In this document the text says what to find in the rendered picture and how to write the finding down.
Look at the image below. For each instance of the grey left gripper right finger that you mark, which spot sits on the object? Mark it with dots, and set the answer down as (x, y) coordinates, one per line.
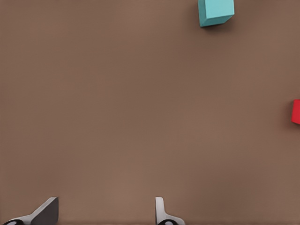
(160, 211)

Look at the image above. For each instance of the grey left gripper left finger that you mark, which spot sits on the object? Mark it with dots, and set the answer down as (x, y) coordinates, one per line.
(44, 212)

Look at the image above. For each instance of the red cube block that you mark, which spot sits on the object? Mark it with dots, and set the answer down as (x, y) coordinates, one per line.
(296, 111)

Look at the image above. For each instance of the teal cube block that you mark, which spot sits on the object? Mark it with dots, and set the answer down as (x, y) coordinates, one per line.
(215, 11)

